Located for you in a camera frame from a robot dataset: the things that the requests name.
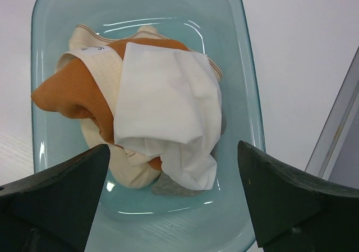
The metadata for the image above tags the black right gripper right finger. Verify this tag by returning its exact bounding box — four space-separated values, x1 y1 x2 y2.
238 141 358 251

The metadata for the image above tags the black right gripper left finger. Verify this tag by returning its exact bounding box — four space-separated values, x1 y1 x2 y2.
1 144 110 251

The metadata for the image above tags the beige underwear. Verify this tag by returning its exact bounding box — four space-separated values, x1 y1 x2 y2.
54 24 224 190

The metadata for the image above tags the brown underwear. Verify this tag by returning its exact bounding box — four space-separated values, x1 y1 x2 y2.
30 38 191 171

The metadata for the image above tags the white underwear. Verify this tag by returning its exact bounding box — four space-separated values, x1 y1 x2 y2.
114 43 222 190

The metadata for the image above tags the blue plastic tub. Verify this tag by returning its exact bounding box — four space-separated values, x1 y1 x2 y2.
31 0 265 251

